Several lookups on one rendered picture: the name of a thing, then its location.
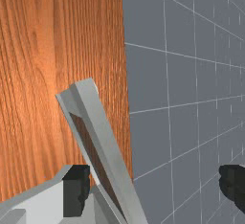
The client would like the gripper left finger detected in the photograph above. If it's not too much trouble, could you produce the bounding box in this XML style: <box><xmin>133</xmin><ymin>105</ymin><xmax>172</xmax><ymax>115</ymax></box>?
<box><xmin>0</xmin><ymin>164</ymin><xmax>97</xmax><ymax>224</ymax></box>

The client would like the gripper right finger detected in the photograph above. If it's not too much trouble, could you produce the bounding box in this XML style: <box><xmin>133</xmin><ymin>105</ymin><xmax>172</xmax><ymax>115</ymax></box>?
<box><xmin>218</xmin><ymin>164</ymin><xmax>245</xmax><ymax>215</ymax></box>

